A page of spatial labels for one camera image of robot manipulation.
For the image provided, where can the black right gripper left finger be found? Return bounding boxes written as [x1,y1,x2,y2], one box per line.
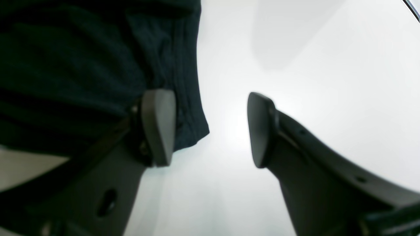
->
[1,89,177,236]

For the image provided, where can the black t-shirt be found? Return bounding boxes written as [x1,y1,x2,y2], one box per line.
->
[0,0,210,155]

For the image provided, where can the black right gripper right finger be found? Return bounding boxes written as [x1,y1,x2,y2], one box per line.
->
[247,92,420,236]

